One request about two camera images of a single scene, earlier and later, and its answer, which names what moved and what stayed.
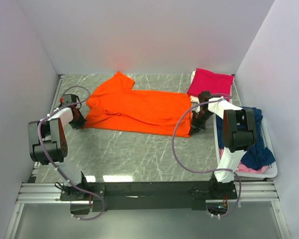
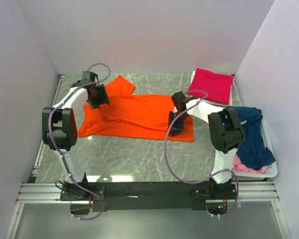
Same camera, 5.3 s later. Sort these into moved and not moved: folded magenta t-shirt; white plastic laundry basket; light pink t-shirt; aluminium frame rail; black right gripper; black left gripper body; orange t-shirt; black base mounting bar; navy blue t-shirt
Moved: orange t-shirt; black left gripper body; black right gripper
Not moved: black base mounting bar; aluminium frame rail; white plastic laundry basket; navy blue t-shirt; folded magenta t-shirt; light pink t-shirt
